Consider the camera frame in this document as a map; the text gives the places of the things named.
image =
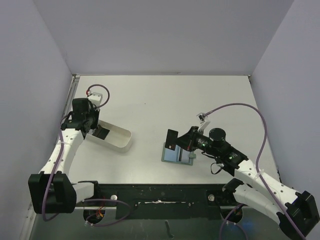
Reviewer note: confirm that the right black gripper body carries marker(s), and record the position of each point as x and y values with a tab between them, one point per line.
189	139

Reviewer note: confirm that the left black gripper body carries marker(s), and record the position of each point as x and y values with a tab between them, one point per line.
93	116

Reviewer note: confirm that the green card holder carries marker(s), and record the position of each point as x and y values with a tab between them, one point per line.
185	157

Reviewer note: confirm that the blue credit card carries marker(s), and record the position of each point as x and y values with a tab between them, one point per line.
171	155

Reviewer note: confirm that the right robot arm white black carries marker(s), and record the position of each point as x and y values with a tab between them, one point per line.
296	213

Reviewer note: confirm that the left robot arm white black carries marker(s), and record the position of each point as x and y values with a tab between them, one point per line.
51	190

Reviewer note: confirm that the black card stack in tray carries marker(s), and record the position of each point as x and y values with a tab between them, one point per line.
101	132

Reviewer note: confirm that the white oblong tray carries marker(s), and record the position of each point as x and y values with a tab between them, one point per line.
119	139

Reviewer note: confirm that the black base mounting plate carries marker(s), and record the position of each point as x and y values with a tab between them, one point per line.
163	201

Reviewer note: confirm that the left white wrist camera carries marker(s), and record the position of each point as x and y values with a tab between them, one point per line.
96	99

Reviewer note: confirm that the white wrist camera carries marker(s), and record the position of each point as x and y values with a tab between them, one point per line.
204	122
96	99

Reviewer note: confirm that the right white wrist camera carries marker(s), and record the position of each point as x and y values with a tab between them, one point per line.
204	122

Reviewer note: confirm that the aluminium left side rail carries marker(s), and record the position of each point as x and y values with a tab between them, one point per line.
67	105

